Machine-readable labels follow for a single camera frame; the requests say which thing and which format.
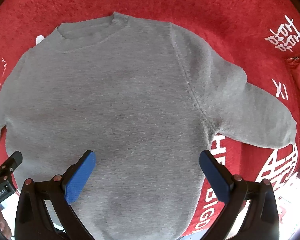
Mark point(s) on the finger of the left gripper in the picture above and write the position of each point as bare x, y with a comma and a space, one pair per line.
12, 162

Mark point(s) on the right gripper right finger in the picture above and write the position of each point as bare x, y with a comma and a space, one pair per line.
261, 220

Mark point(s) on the person's left hand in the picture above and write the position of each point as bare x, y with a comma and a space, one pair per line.
4, 228

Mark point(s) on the grey knit sweater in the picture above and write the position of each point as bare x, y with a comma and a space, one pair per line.
147, 97

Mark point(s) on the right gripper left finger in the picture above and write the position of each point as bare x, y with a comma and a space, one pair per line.
44, 209

